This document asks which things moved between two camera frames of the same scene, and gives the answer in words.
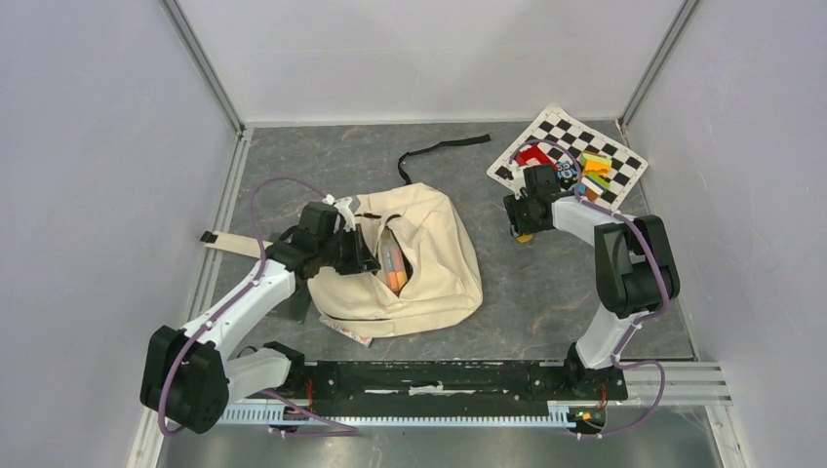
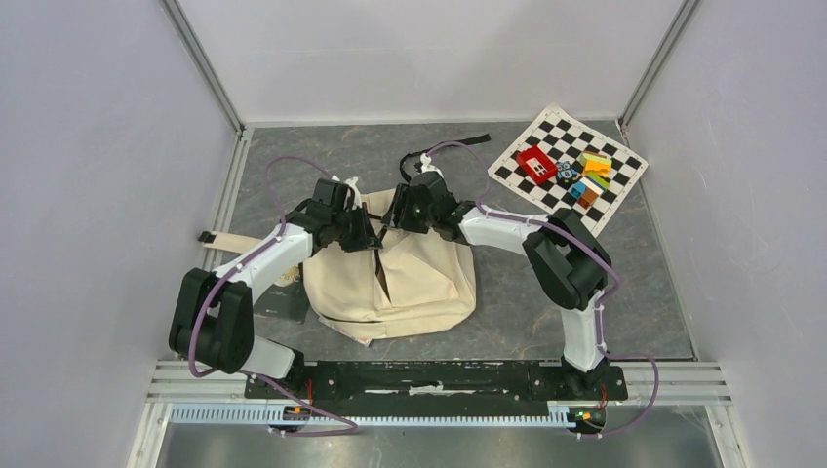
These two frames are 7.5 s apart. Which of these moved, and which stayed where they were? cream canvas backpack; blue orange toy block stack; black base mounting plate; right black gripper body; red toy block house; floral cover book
Moved: cream canvas backpack; right black gripper body
Stayed: floral cover book; blue orange toy block stack; red toy block house; black base mounting plate
